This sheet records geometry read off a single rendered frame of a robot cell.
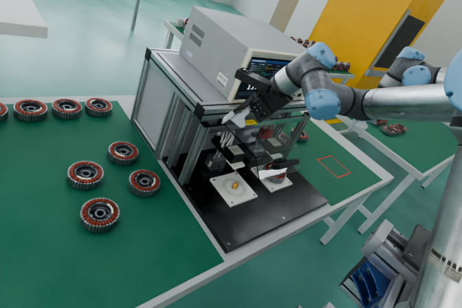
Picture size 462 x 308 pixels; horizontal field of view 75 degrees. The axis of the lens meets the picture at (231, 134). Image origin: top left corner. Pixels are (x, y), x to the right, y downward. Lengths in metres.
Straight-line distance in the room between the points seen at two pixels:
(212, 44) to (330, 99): 0.59
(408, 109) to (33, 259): 0.97
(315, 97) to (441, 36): 5.69
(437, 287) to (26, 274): 0.87
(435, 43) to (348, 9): 1.99
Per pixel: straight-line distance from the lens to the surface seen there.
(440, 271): 0.50
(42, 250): 1.00
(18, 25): 1.02
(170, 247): 1.03
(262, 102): 0.87
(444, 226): 0.50
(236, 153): 1.20
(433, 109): 0.69
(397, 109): 0.74
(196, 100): 1.02
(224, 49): 1.12
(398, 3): 4.67
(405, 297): 1.12
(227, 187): 1.25
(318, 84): 0.75
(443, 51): 6.33
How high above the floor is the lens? 1.59
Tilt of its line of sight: 31 degrees down
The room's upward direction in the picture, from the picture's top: 25 degrees clockwise
